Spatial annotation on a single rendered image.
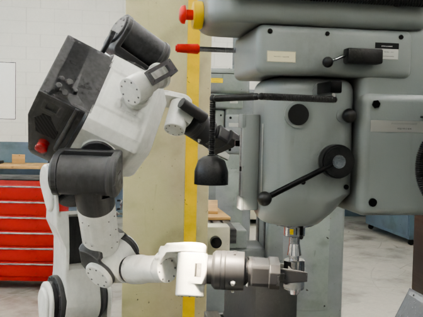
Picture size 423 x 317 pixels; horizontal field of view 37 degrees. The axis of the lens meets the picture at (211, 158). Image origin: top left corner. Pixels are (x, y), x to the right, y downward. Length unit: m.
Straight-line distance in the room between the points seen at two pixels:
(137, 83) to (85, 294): 0.69
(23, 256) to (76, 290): 4.17
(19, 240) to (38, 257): 0.23
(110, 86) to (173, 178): 1.60
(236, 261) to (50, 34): 9.23
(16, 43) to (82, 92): 9.01
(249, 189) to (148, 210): 1.77
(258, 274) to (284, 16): 0.56
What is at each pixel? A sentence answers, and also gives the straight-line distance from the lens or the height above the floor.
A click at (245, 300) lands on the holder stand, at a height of 1.07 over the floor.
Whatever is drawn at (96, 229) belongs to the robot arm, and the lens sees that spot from 1.51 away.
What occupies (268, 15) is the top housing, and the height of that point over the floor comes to 1.74.
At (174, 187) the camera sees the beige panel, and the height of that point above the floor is 1.22.
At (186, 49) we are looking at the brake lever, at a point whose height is 1.70.
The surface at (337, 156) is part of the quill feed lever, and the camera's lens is 1.32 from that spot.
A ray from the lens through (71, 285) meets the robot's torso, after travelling 1.85.
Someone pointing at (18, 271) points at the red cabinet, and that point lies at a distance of 6.05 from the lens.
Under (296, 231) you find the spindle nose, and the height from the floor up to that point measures 1.29.
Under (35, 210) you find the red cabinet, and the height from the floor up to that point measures 0.73.
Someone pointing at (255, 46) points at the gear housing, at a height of 1.68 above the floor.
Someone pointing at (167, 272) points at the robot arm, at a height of 1.18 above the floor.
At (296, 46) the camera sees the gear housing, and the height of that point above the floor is 1.69.
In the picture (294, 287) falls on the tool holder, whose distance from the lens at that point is 1.45.
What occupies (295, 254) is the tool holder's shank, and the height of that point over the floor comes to 1.24.
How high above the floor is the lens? 1.52
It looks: 3 degrees down
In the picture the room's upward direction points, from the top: 1 degrees clockwise
